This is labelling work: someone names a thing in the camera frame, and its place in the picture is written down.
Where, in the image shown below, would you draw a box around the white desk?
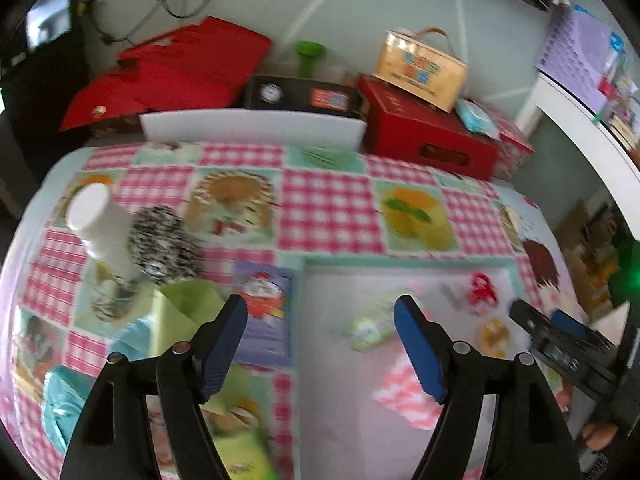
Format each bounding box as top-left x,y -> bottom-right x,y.
515,72 -> 640,241

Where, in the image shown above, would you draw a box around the cardboard boxes under desk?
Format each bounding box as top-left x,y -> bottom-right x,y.
555,200 -> 631,321

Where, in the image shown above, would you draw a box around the purple cartoon packet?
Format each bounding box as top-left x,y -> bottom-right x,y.
231,261 -> 296,361

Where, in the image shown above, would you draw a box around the golden gift box with handle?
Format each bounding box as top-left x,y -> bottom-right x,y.
374,27 -> 469,113

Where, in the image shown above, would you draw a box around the red gift box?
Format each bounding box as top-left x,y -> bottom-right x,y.
357,76 -> 501,178

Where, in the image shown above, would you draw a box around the yellow green tissue pack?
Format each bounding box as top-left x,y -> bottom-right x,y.
210,430 -> 278,480

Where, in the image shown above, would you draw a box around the leopard print cloth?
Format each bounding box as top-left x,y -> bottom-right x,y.
127,205 -> 203,286

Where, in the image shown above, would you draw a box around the black flat box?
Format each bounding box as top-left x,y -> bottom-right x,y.
243,75 -> 368,121

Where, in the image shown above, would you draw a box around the green white tissue pack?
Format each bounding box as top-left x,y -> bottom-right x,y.
342,302 -> 401,351

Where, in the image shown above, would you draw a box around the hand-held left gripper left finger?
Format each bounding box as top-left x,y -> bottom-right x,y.
60,294 -> 249,480

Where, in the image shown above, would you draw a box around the pink checkered printed tablecloth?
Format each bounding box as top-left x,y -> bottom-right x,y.
0,140 -> 586,480

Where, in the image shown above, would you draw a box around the black machine with screen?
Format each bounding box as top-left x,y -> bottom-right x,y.
0,0 -> 88,201

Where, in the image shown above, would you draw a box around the teal packet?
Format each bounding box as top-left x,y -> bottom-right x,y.
42,365 -> 98,456

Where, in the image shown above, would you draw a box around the black outlet cable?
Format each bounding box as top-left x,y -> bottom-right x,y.
82,0 -> 146,45

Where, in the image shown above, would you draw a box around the purple perforated file basket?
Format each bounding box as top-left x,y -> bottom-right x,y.
535,5 -> 626,116

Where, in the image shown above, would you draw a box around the light blue wet wipes pack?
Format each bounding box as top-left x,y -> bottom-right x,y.
455,99 -> 501,138

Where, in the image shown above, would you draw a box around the stack of books and papers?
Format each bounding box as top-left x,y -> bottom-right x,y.
597,35 -> 640,161

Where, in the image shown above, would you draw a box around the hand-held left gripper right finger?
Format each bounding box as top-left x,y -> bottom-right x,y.
393,294 -> 583,480

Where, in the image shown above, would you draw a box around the white bottle green label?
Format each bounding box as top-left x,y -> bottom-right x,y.
66,182 -> 143,281

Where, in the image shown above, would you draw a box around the pink striped cloth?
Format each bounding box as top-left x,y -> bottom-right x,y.
371,347 -> 451,428

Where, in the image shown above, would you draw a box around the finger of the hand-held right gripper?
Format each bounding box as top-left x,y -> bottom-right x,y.
510,300 -> 556,343
550,310 -> 608,348

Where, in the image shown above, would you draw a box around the peach round sponge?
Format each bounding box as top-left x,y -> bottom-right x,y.
475,317 -> 512,358

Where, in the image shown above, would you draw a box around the red scrunchie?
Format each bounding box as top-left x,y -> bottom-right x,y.
465,272 -> 498,313

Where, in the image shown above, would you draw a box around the red patterned box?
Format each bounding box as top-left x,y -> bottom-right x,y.
480,105 -> 535,181

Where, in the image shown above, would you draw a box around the teal-edged white shallow tray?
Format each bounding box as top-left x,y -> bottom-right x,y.
292,255 -> 566,480

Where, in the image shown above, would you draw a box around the person's right hand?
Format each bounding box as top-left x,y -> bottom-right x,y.
582,422 -> 621,452

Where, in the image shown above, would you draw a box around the light green cloth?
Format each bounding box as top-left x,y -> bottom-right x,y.
152,280 -> 226,361

